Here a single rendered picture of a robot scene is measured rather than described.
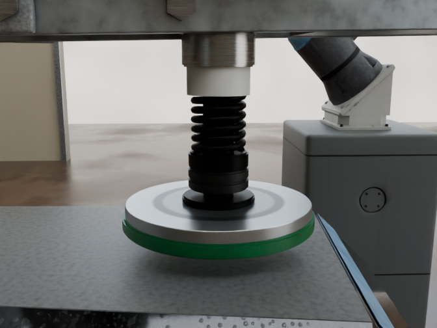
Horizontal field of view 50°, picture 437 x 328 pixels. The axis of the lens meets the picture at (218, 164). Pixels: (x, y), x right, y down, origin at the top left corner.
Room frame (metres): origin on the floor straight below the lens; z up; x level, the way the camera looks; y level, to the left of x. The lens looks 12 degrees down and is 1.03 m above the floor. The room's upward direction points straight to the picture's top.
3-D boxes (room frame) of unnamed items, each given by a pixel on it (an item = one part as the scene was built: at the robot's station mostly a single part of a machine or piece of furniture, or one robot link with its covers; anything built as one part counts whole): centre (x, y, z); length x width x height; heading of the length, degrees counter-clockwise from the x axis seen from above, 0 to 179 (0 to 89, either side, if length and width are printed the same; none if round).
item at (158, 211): (0.52, 0.00, 0.88); 0.21 x 0.21 x 0.01
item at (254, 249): (0.52, 0.00, 0.87); 0.22 x 0.22 x 0.04
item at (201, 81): (0.52, 0.00, 1.02); 0.07 x 0.07 x 0.04
